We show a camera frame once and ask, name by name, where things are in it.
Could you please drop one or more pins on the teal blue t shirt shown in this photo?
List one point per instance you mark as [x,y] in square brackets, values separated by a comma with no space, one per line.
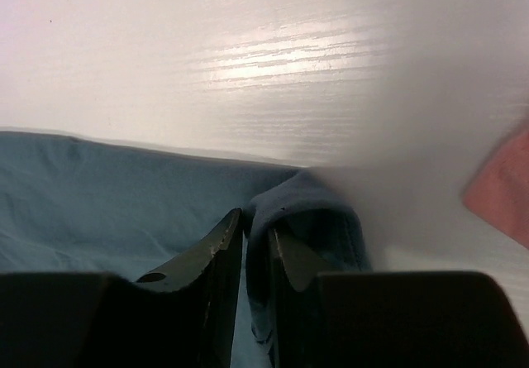
[74,205]

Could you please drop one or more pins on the pink t shirt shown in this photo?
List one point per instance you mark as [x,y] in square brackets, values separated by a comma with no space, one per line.
[498,191]

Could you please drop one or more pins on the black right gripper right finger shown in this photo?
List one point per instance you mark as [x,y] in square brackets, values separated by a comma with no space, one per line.
[323,317]

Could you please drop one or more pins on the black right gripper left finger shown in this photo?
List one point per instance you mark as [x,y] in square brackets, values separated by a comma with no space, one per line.
[180,314]

